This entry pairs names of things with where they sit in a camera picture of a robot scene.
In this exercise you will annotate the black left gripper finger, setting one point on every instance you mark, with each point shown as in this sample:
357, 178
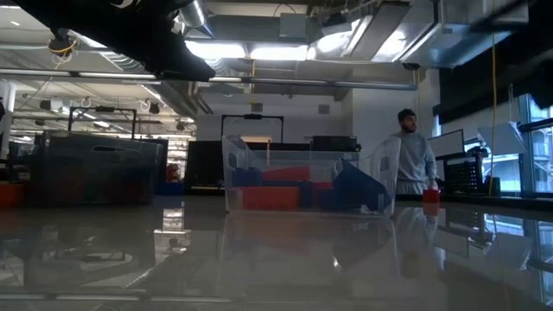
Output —
202, 71

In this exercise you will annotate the orange long block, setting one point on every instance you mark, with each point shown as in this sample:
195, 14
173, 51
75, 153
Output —
285, 173
270, 198
322, 185

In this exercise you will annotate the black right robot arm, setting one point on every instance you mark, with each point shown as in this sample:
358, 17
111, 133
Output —
542, 52

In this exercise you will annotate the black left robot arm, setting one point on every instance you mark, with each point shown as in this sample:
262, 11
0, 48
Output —
95, 21

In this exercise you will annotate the black partition panel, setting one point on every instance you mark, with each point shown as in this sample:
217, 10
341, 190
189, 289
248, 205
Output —
203, 164

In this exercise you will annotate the grey ceiling pipe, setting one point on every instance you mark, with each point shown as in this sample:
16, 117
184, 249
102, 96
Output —
302, 81

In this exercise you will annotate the red blurry object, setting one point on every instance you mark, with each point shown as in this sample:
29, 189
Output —
173, 173

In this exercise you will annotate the grey plastic bin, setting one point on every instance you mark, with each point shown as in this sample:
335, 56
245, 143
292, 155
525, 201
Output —
129, 173

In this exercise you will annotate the black monitor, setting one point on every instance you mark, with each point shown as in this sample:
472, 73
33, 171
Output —
334, 143

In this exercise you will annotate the clear plastic bin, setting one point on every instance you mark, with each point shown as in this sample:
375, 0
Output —
380, 164

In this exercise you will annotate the person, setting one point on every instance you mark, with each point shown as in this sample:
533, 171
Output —
415, 160

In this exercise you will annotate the white board panel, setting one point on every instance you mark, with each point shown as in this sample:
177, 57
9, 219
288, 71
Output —
447, 142

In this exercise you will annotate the red small block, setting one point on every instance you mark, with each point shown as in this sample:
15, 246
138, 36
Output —
431, 195

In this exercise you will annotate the black perforated rack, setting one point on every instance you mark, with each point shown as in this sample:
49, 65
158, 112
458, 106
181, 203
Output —
464, 173

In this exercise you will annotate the black metal frame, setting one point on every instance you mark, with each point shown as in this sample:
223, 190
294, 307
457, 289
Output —
252, 116
103, 109

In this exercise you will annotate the black aluminium table frame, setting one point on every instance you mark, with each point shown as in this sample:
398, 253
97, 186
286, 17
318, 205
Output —
518, 203

